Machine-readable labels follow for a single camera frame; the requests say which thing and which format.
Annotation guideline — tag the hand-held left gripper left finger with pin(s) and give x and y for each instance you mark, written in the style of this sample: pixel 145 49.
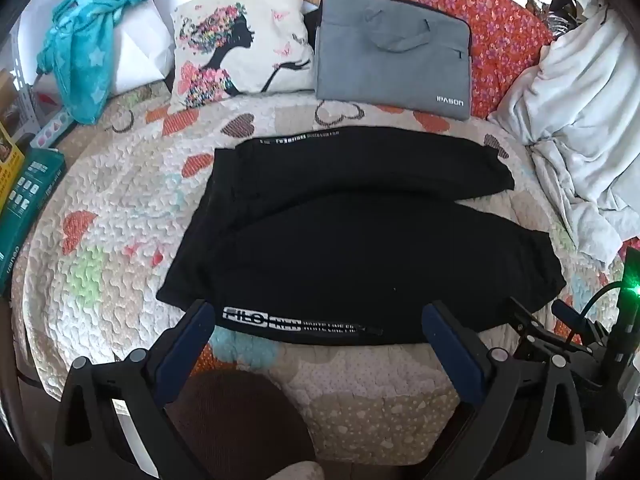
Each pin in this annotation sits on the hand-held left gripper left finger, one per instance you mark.
pixel 187 342

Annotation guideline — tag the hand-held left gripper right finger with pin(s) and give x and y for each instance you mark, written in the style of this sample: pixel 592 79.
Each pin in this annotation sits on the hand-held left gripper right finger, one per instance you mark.
pixel 450 347

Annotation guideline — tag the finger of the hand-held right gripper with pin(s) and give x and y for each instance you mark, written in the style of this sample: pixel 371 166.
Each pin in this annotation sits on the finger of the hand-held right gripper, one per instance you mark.
pixel 527 322
pixel 567 311

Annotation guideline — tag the black pants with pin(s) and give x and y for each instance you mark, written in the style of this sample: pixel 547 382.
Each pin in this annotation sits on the black pants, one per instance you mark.
pixel 350 240

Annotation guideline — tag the brown cloth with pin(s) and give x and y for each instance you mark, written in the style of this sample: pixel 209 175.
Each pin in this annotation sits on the brown cloth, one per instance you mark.
pixel 240 420

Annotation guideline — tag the heart-print quilt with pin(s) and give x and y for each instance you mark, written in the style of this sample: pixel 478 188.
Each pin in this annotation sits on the heart-print quilt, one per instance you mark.
pixel 125 210

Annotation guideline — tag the white fleece blanket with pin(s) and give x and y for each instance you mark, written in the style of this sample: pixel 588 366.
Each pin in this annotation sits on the white fleece blanket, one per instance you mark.
pixel 580 110

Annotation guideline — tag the green cardboard box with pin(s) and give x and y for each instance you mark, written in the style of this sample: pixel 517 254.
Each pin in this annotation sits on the green cardboard box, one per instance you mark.
pixel 25 210

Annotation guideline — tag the paint palette tray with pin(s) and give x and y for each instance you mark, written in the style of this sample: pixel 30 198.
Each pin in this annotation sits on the paint palette tray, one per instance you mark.
pixel 52 127

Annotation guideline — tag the yellow cardboard box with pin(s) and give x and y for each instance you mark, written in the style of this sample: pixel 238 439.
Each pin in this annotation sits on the yellow cardboard box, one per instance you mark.
pixel 7 160

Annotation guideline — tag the printed white pillow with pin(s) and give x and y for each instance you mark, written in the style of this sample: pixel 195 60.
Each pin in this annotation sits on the printed white pillow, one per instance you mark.
pixel 250 80

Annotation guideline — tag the red floral pillow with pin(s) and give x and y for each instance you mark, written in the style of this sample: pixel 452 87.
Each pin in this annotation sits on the red floral pillow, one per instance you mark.
pixel 505 45

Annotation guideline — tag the grey laptop bag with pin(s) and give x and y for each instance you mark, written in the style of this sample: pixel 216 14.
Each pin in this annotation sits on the grey laptop bag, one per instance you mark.
pixel 390 70

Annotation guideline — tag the teal star-print cloth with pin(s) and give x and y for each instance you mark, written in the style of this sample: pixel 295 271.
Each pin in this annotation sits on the teal star-print cloth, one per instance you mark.
pixel 85 60

